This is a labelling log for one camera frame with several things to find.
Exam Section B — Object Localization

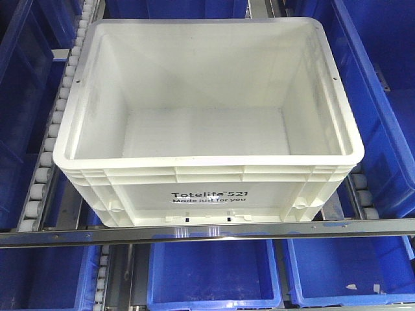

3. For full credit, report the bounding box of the white plastic Totelife tote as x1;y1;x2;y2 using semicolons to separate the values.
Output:
53;17;364;227

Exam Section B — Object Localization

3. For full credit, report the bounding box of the right shelf lower centre bin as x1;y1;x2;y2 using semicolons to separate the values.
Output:
147;240;282;310

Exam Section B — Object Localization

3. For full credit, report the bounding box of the right shelf left roller track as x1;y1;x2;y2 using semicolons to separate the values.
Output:
14;1;102;233

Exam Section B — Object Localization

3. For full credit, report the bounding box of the shelf roller track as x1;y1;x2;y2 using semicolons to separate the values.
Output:
346;163;380;220
14;1;102;233
93;245;110;311

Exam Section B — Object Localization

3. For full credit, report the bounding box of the blue bin behind tote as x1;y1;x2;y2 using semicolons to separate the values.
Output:
106;0;248;19

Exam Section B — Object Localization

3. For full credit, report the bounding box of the right shelf lower roller track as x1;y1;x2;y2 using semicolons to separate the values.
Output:
93;245;110;311

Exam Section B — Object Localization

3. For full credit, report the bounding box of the right shelf upper right bin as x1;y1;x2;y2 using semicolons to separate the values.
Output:
288;1;414;218

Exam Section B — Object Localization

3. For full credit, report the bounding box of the right shelf lower left bin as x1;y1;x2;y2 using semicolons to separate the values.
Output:
1;246;101;310

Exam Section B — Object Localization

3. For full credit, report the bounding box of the blue bin on right shelf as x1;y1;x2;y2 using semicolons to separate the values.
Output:
1;1;84;229

